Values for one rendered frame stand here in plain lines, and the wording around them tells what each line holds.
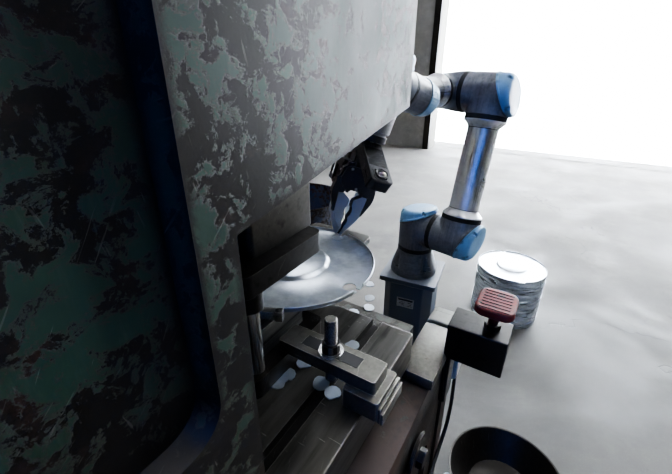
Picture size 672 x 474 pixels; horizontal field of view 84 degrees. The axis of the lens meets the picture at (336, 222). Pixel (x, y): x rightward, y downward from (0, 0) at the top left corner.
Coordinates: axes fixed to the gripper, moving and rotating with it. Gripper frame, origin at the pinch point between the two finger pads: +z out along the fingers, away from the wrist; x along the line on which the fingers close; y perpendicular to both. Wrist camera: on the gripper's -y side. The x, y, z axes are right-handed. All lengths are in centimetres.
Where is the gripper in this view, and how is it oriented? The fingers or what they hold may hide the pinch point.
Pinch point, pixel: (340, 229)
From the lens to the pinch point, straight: 76.1
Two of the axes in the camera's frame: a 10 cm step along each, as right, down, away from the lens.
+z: -3.1, 9.0, 3.0
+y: -2.7, -3.8, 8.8
